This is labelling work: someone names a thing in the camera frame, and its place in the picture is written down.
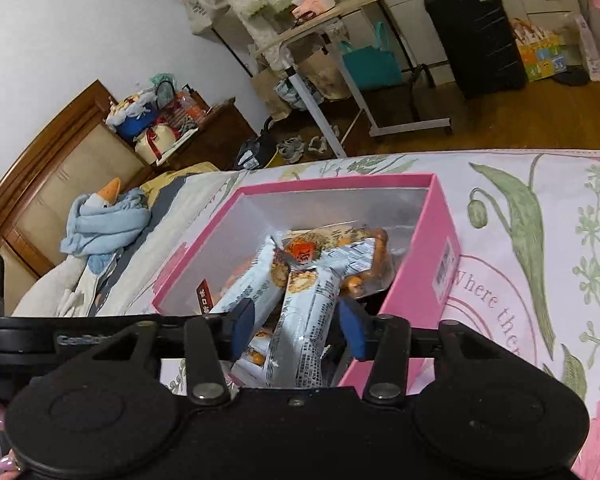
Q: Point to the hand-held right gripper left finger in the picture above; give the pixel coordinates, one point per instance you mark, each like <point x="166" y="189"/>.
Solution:
<point x="242" y="327"/>

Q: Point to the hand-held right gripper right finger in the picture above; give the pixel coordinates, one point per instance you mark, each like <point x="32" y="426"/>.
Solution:
<point x="352" y="332"/>

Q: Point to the pile of assorted snack packets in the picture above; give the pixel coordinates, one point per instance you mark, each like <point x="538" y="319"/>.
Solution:
<point x="245" y="280"/>

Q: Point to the white blue snack packet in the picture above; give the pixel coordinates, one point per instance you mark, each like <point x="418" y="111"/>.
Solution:
<point x="305" y="320"/>

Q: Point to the pink cardboard box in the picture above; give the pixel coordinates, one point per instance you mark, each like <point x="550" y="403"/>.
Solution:
<point x="415" y="285"/>

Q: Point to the white duvet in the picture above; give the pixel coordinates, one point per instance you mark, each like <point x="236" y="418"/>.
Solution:
<point x="50" y="290"/>

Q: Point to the light blue towel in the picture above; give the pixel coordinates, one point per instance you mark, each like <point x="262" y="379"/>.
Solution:
<point x="105" y="230"/>

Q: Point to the grey yellow blanket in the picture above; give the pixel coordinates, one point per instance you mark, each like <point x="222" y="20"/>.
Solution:
<point x="180" y="200"/>

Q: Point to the white goose plush toy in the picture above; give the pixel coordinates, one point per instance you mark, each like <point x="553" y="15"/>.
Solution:
<point x="105" y="195"/>

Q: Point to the black bag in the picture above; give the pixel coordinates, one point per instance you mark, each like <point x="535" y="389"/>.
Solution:
<point x="252" y="147"/>

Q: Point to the wooden headboard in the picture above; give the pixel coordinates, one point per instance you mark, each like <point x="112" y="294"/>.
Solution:
<point x="40" y="160"/>

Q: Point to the grey shoe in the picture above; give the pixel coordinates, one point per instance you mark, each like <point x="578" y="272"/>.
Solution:
<point x="291" y="150"/>
<point x="322" y="145"/>

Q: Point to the wooden nightstand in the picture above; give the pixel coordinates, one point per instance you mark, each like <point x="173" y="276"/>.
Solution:
<point x="220" y="135"/>

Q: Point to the white red ribbon gift bag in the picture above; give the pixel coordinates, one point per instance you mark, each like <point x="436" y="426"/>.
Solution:
<point x="155" y="142"/>

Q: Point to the wooden top folding table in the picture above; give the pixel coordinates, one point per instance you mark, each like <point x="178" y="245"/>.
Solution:
<point x="410" y="126"/>

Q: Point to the orange red snack box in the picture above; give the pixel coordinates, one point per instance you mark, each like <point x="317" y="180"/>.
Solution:
<point x="187" y="112"/>

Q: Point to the blue basket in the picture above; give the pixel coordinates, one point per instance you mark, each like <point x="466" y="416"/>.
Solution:
<point x="130" y="120"/>

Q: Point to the grey patterned bag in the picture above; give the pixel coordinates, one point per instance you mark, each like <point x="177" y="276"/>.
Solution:
<point x="297" y="92"/>

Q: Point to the green plastic object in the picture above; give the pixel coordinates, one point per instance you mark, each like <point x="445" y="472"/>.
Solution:
<point x="162" y="87"/>

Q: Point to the brown cardboard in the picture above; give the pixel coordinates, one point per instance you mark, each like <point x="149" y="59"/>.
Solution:
<point x="327" y="77"/>

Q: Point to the teal bag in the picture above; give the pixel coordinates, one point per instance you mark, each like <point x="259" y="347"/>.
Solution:
<point x="370" y="67"/>

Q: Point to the black suitcase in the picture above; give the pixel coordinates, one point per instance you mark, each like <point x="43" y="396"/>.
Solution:
<point x="480" y="40"/>

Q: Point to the beige tote bag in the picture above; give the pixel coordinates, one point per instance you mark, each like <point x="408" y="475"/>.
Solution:
<point x="200" y="5"/>

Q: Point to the pink tissue pack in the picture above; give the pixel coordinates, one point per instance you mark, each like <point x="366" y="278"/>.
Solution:
<point x="312" y="5"/>

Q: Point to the colourful gift bag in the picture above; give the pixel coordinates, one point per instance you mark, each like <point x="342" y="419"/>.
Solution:
<point x="542" y="60"/>

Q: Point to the dark slipper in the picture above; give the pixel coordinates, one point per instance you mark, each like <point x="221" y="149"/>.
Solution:
<point x="572" y="77"/>

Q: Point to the white plastic bag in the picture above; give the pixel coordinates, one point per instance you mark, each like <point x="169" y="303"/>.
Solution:
<point x="592" y="55"/>

